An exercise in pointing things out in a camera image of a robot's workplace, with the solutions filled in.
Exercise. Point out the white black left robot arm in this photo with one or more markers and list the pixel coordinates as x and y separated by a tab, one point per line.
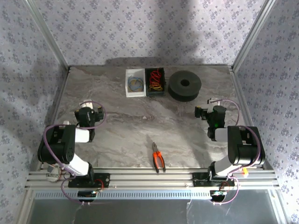
58	149

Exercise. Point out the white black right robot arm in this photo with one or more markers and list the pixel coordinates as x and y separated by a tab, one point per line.
243	149

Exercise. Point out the white open box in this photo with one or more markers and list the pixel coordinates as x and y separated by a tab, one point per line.
135	94

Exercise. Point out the black open box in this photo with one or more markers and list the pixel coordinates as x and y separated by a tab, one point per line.
156	93

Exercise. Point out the orange utility knife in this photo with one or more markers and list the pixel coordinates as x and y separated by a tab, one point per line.
245	171

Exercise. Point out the grey metal panel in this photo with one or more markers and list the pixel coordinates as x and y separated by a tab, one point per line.
140	212

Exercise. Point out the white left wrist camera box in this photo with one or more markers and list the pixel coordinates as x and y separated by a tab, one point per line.
87	104

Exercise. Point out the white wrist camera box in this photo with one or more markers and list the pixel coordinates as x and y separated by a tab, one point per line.
213	102
87	104

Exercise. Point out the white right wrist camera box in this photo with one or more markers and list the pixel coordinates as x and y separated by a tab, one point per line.
213	102

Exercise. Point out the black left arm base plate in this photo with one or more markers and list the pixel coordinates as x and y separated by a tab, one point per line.
104	179

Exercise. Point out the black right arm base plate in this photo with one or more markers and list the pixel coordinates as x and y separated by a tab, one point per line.
198	179

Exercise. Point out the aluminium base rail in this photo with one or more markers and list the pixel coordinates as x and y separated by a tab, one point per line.
140	179

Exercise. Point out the aluminium frame post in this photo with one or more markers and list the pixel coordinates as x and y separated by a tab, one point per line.
47	32
253	32

